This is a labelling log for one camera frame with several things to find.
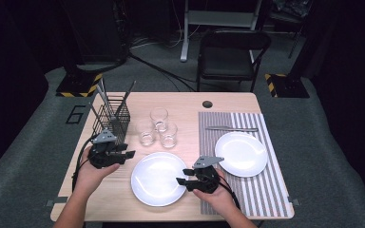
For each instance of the dark curtain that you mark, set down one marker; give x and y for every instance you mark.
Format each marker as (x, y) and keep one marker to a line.
(355, 79)
(6, 79)

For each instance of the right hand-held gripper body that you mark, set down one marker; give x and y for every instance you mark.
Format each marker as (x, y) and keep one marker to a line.
(206, 180)

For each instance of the person's left hand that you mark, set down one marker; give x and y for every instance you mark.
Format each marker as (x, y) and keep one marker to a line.
(90, 179)

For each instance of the person's right hand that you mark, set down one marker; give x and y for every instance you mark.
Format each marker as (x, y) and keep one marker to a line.
(221, 198)

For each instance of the metal utensil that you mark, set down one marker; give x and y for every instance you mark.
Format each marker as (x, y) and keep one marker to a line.
(103, 98)
(104, 88)
(128, 93)

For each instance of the clear drinking glass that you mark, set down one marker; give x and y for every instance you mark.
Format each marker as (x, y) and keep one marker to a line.
(145, 136)
(168, 137)
(159, 118)

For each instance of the striped woven placemat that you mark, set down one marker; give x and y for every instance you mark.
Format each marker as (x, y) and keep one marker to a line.
(266, 196)

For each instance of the grey tape piece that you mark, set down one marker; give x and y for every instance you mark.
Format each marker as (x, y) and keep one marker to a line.
(58, 200)
(295, 202)

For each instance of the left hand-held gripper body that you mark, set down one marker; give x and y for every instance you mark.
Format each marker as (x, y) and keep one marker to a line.
(106, 155)

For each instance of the white round plate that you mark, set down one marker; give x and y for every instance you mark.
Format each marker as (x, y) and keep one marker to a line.
(157, 179)
(242, 153)

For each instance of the black folding chair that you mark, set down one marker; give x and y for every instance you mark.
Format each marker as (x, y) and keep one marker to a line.
(228, 60)

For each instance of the black cabinet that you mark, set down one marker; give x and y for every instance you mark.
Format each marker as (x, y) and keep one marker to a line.
(98, 31)

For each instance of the black hazard-striped stand base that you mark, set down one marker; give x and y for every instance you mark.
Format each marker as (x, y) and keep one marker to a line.
(290, 87)
(76, 84)

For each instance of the white metal frame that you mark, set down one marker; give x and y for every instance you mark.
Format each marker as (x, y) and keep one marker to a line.
(218, 18)

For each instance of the dark equipment pile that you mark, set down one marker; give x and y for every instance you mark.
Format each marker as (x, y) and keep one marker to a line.
(291, 8)

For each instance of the metal table knife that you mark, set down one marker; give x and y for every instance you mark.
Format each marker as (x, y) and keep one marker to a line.
(231, 129)

